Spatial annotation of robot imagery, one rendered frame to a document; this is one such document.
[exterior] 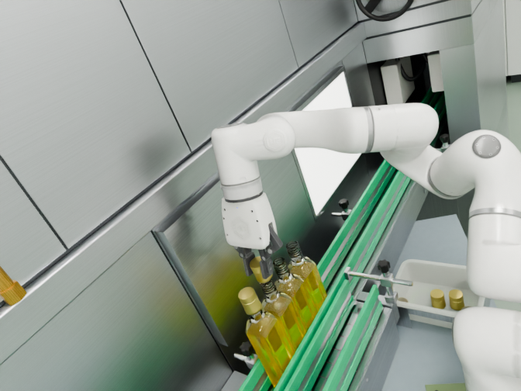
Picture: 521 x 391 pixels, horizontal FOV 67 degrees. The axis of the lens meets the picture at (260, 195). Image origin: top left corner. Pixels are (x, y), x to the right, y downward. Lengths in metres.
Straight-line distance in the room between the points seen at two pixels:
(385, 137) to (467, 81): 0.92
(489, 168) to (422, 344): 0.57
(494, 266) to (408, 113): 0.28
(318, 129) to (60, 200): 0.48
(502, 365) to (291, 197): 0.64
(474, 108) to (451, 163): 0.91
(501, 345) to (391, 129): 0.37
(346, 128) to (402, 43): 0.93
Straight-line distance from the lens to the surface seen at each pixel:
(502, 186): 0.75
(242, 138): 0.70
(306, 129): 0.80
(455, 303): 1.18
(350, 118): 0.73
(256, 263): 0.81
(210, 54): 0.95
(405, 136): 0.75
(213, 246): 0.88
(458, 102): 1.66
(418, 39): 1.61
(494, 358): 0.71
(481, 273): 0.72
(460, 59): 1.60
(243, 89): 1.01
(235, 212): 0.75
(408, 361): 1.14
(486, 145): 0.75
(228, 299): 0.95
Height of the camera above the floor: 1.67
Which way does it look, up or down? 28 degrees down
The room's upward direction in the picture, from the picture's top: 22 degrees counter-clockwise
